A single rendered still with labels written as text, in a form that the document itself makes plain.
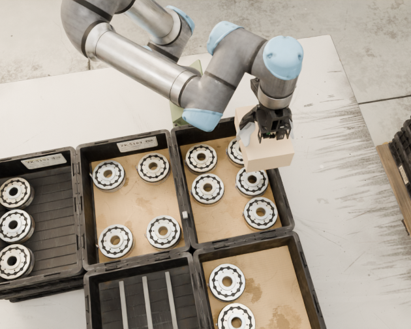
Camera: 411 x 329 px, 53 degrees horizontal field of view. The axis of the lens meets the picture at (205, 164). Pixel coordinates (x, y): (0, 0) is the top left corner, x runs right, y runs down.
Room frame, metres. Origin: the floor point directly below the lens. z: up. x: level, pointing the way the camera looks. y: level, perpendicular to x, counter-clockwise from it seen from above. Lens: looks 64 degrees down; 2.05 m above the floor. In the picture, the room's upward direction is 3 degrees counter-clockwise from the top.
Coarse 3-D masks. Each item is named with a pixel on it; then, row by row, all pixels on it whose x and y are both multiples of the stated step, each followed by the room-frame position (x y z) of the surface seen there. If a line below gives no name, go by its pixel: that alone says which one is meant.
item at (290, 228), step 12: (228, 120) 0.69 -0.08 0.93; (180, 168) 0.53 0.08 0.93; (276, 168) 0.51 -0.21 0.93; (180, 180) 0.49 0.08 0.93; (288, 204) 0.40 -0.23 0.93; (288, 216) 0.36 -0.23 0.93; (192, 228) 0.34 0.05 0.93; (276, 228) 0.33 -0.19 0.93; (288, 228) 0.32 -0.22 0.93; (192, 240) 0.31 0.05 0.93; (216, 240) 0.30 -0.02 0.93; (228, 240) 0.30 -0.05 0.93; (240, 240) 0.30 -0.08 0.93
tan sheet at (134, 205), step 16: (112, 160) 0.62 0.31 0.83; (128, 160) 0.62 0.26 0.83; (128, 176) 0.56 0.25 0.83; (96, 192) 0.51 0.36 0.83; (128, 192) 0.51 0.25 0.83; (144, 192) 0.50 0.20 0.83; (160, 192) 0.50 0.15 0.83; (96, 208) 0.46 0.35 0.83; (112, 208) 0.45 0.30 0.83; (128, 208) 0.45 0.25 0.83; (144, 208) 0.45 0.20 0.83; (160, 208) 0.44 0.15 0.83; (176, 208) 0.44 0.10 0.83; (112, 224) 0.40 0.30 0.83; (128, 224) 0.40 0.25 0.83; (144, 224) 0.40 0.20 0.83; (144, 240) 0.34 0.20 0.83; (128, 256) 0.30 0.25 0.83
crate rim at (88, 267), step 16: (80, 144) 0.63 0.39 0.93; (96, 144) 0.63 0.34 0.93; (80, 160) 0.58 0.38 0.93; (80, 176) 0.52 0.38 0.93; (176, 176) 0.51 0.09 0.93; (80, 192) 0.47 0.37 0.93; (176, 192) 0.45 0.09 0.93; (80, 208) 0.42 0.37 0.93; (80, 224) 0.37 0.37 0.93; (144, 256) 0.27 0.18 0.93; (160, 256) 0.27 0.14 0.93
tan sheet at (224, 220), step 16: (192, 144) 0.67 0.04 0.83; (208, 144) 0.66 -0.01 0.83; (224, 144) 0.66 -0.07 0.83; (224, 160) 0.60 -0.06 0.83; (192, 176) 0.55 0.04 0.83; (224, 176) 0.54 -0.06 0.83; (224, 192) 0.49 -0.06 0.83; (192, 208) 0.44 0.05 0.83; (208, 208) 0.43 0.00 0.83; (224, 208) 0.43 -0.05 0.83; (240, 208) 0.43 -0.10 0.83; (208, 224) 0.38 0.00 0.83; (224, 224) 0.38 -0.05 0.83; (240, 224) 0.38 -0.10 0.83; (208, 240) 0.33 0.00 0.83
